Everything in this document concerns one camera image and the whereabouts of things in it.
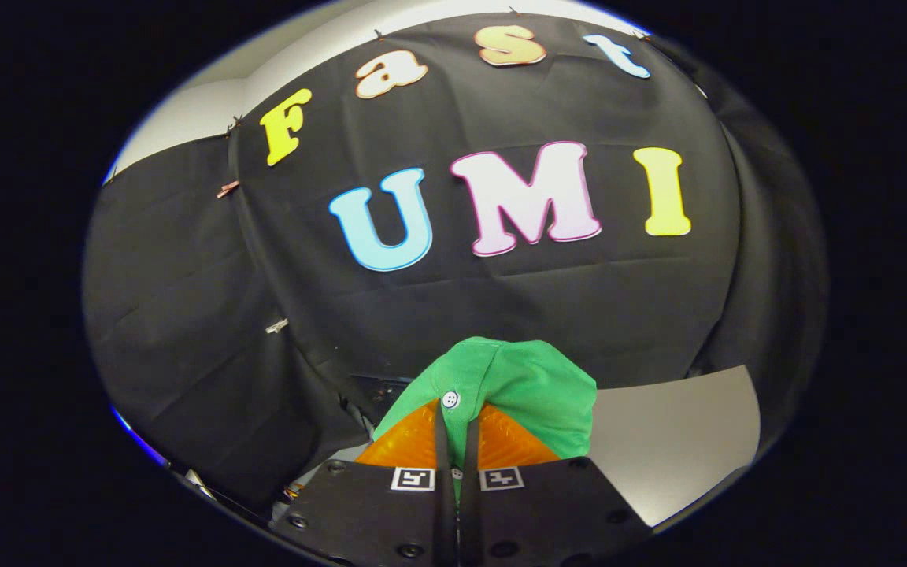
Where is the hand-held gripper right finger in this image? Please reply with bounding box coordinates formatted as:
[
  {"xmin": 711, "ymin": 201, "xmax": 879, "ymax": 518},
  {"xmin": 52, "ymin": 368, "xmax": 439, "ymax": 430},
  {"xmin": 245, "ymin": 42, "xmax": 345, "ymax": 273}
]
[{"xmin": 460, "ymin": 403, "xmax": 653, "ymax": 567}]

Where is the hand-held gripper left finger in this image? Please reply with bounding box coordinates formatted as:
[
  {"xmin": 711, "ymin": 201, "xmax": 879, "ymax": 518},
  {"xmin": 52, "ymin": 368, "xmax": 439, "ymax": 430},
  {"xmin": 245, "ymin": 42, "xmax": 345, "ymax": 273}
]
[{"xmin": 272, "ymin": 399, "xmax": 459, "ymax": 567}]

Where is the green button shirt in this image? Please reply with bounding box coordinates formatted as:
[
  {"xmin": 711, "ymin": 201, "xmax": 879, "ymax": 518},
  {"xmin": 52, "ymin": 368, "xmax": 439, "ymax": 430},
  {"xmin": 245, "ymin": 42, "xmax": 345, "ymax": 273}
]
[{"xmin": 372, "ymin": 337, "xmax": 598, "ymax": 505}]

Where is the black backdrop cloth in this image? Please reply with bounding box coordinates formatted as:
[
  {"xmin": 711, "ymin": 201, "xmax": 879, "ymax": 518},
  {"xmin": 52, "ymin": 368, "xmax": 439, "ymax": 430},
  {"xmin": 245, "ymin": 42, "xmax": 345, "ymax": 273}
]
[{"xmin": 82, "ymin": 12, "xmax": 828, "ymax": 513}]

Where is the row of dark cloth clips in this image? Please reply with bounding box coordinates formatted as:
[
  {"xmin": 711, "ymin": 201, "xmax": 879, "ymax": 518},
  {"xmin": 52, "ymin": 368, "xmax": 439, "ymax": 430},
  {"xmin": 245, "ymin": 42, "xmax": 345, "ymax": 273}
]
[{"xmin": 225, "ymin": 6, "xmax": 655, "ymax": 136}]

